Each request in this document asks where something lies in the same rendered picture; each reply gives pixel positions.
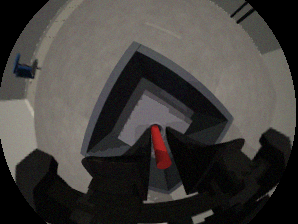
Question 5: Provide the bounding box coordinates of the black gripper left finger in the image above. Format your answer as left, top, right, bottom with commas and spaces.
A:
81, 127, 152, 201

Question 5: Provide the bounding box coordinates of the dark grey open box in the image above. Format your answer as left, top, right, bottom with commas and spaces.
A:
80, 41, 234, 194

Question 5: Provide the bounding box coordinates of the red peg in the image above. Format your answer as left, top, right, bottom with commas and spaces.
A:
150, 125, 172, 169

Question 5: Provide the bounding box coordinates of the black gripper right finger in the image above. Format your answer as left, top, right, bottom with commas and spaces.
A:
165, 127, 245, 196

